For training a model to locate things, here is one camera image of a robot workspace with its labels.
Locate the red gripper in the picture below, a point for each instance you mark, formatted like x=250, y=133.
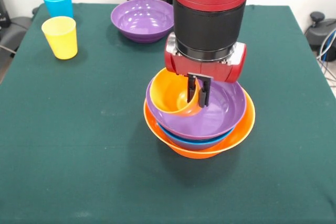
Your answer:
x=204, y=69

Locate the purple bowl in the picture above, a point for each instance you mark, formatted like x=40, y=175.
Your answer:
x=220, y=113
x=141, y=16

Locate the yellow cup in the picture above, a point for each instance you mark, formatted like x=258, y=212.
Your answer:
x=61, y=37

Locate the black floor base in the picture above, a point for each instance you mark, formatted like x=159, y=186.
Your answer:
x=323, y=30

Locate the orange cup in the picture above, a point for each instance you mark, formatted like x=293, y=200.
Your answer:
x=168, y=95

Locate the blue cup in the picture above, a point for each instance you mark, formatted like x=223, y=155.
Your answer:
x=59, y=3

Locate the large orange bowl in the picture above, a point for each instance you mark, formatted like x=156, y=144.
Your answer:
x=246, y=121

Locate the large blue bowl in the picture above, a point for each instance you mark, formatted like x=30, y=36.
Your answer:
x=194, y=145

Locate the dark green tablecloth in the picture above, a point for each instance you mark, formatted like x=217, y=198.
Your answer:
x=78, y=182

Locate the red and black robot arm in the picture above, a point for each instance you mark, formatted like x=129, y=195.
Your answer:
x=210, y=11

